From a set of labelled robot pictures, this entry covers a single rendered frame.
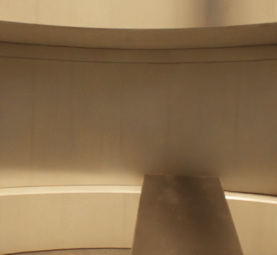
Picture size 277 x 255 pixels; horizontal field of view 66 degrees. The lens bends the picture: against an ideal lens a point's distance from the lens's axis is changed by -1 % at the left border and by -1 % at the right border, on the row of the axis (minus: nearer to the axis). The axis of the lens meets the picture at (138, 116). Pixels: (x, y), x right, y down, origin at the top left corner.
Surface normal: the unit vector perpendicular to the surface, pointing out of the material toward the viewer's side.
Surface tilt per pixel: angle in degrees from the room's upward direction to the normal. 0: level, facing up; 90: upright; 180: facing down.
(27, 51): 90
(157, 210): 25
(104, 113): 90
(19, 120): 90
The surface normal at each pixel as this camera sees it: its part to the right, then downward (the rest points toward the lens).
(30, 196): 0.22, 0.00
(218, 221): -0.04, -0.91
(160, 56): -0.07, -0.01
